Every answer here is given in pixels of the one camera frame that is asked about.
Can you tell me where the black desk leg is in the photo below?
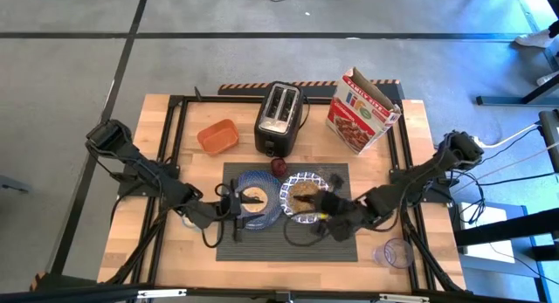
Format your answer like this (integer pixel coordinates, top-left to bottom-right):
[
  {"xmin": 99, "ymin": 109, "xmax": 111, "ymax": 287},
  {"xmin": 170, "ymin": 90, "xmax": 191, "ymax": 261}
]
[{"xmin": 475, "ymin": 73, "xmax": 559, "ymax": 107}]

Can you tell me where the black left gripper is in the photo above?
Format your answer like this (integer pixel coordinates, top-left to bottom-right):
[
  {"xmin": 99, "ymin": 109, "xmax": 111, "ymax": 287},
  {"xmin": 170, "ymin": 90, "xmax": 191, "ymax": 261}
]
[{"xmin": 213, "ymin": 182, "xmax": 266, "ymax": 243}]

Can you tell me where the orange black striped bar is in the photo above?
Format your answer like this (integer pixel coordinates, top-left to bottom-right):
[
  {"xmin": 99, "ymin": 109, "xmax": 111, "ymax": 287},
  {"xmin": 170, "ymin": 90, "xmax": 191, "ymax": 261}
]
[{"xmin": 217, "ymin": 79, "xmax": 405, "ymax": 100}]

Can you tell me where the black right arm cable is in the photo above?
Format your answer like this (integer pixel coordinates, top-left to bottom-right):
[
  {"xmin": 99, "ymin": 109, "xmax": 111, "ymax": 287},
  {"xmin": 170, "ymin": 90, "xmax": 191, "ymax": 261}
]
[{"xmin": 282, "ymin": 214, "xmax": 334, "ymax": 248}]

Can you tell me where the grey woven placemat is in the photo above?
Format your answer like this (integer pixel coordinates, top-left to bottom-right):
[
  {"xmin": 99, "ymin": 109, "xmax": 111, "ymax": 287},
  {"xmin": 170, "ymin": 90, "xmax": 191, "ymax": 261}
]
[{"xmin": 216, "ymin": 162, "xmax": 359, "ymax": 263}]

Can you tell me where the black two-slot toaster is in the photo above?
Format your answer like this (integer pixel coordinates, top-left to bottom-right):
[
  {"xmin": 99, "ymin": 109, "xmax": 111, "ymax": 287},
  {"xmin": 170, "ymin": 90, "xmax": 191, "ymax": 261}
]
[{"xmin": 253, "ymin": 80, "xmax": 306, "ymax": 158}]

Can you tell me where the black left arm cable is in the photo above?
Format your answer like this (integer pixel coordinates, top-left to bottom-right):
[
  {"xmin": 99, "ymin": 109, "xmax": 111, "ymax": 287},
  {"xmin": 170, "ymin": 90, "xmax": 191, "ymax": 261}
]
[{"xmin": 200, "ymin": 222, "xmax": 226, "ymax": 250}]

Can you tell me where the white power cable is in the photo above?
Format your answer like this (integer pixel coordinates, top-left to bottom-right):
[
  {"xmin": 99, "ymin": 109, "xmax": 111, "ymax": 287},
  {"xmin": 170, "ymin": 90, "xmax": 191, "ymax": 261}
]
[{"xmin": 471, "ymin": 122, "xmax": 543, "ymax": 149}]

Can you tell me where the dark red apple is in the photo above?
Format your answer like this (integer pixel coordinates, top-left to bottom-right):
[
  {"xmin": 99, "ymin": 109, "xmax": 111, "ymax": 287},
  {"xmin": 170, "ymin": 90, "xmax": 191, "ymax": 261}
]
[{"xmin": 270, "ymin": 157, "xmax": 288, "ymax": 177}]

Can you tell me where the red white cereal box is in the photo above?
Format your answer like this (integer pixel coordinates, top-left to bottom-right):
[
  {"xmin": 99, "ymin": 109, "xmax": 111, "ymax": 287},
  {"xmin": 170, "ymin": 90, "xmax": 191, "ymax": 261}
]
[{"xmin": 325, "ymin": 66, "xmax": 403, "ymax": 155}]

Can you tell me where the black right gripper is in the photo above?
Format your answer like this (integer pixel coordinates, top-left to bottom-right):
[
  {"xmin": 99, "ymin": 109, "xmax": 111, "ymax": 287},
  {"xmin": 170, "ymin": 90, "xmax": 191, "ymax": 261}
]
[{"xmin": 293, "ymin": 189, "xmax": 364, "ymax": 244}]

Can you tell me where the blue patterned plate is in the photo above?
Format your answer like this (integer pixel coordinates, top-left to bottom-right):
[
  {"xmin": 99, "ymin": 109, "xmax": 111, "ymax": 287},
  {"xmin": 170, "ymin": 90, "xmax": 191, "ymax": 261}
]
[{"xmin": 234, "ymin": 169, "xmax": 284, "ymax": 231}]

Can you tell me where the black toaster cord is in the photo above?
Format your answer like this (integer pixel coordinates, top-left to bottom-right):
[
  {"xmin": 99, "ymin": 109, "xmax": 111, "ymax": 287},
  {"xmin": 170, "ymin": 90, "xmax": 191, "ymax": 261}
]
[{"xmin": 300, "ymin": 95, "xmax": 312, "ymax": 130}]

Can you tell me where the orange plastic basket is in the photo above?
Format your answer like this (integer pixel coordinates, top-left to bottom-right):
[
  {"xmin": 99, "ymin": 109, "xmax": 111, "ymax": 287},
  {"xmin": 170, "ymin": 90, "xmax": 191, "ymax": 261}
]
[{"xmin": 196, "ymin": 118, "xmax": 240, "ymax": 156}]

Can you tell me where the translucent blue plastic cup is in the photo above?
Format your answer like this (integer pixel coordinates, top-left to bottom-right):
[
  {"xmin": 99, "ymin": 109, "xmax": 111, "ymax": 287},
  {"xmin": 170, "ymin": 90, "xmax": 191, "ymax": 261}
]
[{"xmin": 371, "ymin": 238, "xmax": 415, "ymax": 270}]

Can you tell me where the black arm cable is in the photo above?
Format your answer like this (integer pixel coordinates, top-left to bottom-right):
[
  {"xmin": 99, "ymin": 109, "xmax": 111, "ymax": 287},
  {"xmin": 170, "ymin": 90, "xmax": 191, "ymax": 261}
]
[
  {"xmin": 282, "ymin": 214, "xmax": 334, "ymax": 248},
  {"xmin": 200, "ymin": 222, "xmax": 226, "ymax": 250}
]

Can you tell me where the round toasted bread slice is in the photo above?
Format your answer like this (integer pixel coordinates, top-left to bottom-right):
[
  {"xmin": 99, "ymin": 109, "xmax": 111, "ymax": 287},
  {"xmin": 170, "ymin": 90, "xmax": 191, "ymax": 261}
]
[{"xmin": 241, "ymin": 186, "xmax": 269, "ymax": 215}]

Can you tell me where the person's white shoe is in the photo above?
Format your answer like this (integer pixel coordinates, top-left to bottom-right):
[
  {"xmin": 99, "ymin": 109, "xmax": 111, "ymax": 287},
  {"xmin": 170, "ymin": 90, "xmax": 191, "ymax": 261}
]
[
  {"xmin": 535, "ymin": 71, "xmax": 559, "ymax": 87},
  {"xmin": 514, "ymin": 28, "xmax": 556, "ymax": 49}
]

